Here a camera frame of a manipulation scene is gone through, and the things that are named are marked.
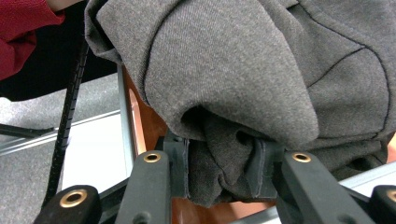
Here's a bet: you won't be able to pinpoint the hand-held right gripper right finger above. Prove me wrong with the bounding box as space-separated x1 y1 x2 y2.
248 137 376 224

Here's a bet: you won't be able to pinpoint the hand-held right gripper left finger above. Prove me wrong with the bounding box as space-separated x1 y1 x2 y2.
114 130 191 224

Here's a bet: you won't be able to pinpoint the dark grey pants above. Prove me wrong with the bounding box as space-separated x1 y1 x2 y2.
84 0 396 209

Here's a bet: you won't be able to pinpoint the black metal frame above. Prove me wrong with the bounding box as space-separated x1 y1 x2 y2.
0 122 56 140

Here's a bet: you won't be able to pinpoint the left hand-held gripper black cable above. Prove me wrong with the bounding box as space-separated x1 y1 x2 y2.
41 38 91 208

